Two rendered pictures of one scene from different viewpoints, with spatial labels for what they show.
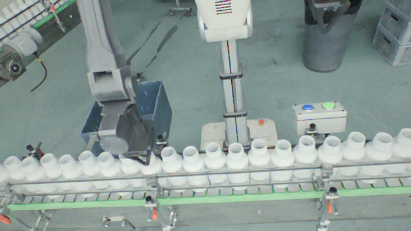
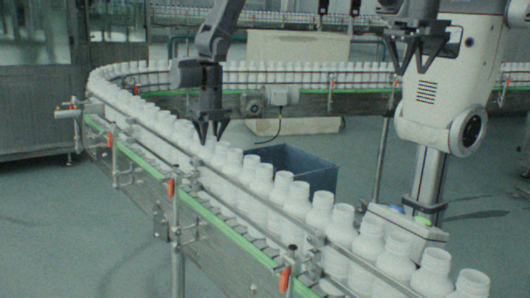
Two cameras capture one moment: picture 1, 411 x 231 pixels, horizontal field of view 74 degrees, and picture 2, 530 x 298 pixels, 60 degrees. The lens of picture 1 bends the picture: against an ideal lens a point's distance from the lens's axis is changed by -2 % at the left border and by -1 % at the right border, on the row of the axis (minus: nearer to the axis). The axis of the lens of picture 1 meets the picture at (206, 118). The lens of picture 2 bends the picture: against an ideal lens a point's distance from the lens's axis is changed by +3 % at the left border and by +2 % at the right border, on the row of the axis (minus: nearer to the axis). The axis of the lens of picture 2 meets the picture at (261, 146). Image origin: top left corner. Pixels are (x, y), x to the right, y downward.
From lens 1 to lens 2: 75 cm
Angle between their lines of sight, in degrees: 45
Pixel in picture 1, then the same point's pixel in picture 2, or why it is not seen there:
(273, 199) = (265, 264)
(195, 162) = (231, 164)
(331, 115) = (407, 224)
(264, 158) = (279, 194)
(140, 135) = (208, 101)
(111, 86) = (205, 36)
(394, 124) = not seen: outside the picture
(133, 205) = not seen: hidden behind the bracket
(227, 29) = (423, 127)
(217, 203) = (224, 235)
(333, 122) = not seen: hidden behind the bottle
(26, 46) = (277, 95)
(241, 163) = (259, 185)
